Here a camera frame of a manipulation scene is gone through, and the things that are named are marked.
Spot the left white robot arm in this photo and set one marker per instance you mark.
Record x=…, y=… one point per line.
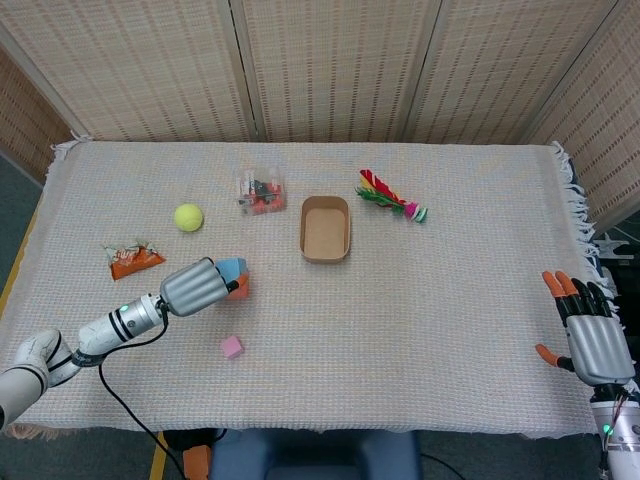
x=100, y=335

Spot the yellow tennis ball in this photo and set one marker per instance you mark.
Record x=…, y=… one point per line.
x=188, y=218

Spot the small pink foam cube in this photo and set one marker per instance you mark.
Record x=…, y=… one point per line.
x=233, y=347

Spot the colourful feather shuttlecock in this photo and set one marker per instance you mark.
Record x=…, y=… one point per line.
x=385, y=196

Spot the orange snack packet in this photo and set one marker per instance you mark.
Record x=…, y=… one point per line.
x=132, y=262

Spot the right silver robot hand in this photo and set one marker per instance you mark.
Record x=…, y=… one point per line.
x=597, y=350

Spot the clear box of binder clips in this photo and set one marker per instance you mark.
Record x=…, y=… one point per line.
x=262, y=195

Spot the beige woven folding screen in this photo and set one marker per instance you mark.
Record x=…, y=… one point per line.
x=325, y=70

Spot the brown paper tray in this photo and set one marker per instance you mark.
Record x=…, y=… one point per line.
x=324, y=235

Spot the orange foam cube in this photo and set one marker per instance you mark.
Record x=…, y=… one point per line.
x=240, y=291

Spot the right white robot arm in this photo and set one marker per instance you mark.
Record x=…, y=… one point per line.
x=622, y=450

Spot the orange block under table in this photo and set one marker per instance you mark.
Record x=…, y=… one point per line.
x=196, y=462

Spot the white woven tablecloth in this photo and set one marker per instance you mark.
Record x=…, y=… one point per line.
x=375, y=325

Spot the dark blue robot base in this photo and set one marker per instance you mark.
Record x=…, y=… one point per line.
x=310, y=457

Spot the blue foam cube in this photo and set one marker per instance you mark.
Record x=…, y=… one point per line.
x=231, y=267

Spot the white stand behind table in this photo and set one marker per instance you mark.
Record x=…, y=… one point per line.
x=612, y=247

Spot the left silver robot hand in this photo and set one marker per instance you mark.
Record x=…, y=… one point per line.
x=192, y=287

